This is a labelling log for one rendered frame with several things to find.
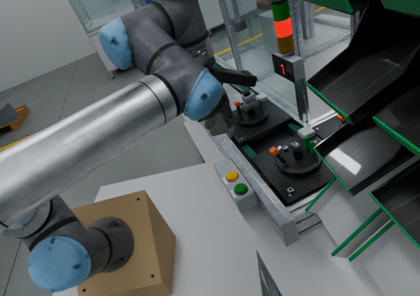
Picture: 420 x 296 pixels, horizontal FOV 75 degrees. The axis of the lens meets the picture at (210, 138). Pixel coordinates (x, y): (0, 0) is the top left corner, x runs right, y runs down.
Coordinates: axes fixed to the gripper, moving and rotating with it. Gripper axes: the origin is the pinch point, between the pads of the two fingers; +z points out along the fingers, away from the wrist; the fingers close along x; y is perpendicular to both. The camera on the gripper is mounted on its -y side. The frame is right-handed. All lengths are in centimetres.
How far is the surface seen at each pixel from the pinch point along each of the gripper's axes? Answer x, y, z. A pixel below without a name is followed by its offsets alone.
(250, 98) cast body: -36.7, -20.2, 15.9
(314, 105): -42, -52, 37
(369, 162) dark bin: 25.3, -16.9, 1.7
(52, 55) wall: -810, 220, 89
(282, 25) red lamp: -21.9, -30.4, -11.7
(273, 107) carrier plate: -39, -30, 26
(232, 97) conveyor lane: -71, -23, 32
